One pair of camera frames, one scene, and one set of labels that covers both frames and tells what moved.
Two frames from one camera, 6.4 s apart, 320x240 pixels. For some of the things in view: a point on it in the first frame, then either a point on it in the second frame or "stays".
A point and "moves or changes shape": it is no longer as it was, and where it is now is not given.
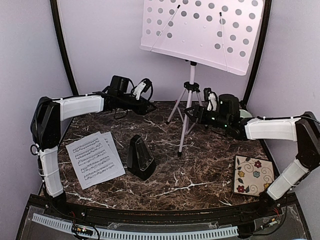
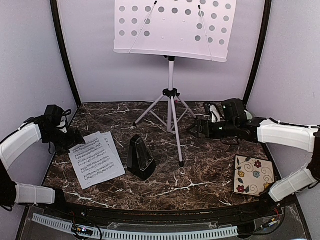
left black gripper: [141, 109] to [73, 142]
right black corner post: [261, 54] stays
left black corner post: [66, 60] stays
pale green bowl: [244, 114] stays
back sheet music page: [109, 138] stays
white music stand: [223, 33] moves or changes shape
